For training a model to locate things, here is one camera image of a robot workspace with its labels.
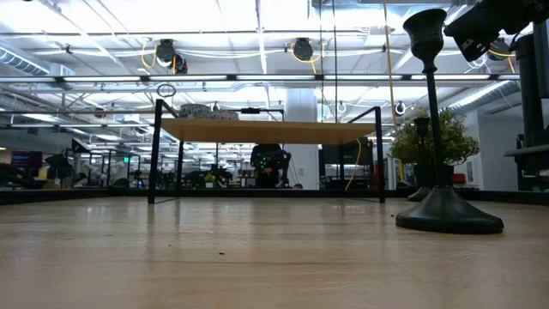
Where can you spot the tall black candlestick holder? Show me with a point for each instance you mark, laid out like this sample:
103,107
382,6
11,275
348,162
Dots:
448,214

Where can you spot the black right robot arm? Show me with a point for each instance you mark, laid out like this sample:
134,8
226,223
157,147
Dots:
526,94

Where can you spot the short black candlestick holder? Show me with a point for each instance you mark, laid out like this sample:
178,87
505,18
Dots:
422,124

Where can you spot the small black ceiling reel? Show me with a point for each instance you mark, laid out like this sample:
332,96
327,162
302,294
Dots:
214,107
399,107

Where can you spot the green potted plant black pot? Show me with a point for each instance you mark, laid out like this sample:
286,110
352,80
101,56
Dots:
456,141

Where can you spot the red box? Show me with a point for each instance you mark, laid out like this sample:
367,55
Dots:
459,178

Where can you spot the long ceiling light bar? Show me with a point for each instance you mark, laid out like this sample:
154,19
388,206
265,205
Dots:
300,77

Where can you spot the white building column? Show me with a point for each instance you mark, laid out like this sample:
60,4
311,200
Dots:
302,167

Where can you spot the person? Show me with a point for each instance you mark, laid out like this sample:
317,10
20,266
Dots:
268,161

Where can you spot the small green desk plant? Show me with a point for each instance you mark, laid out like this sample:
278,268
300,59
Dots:
209,179

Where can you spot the wood top shelf black frame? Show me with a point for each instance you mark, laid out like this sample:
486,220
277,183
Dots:
266,131

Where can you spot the black overhead rig camera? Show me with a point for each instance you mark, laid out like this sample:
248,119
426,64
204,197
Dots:
250,110

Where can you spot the black table edge rail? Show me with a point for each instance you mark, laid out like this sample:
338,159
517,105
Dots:
266,193

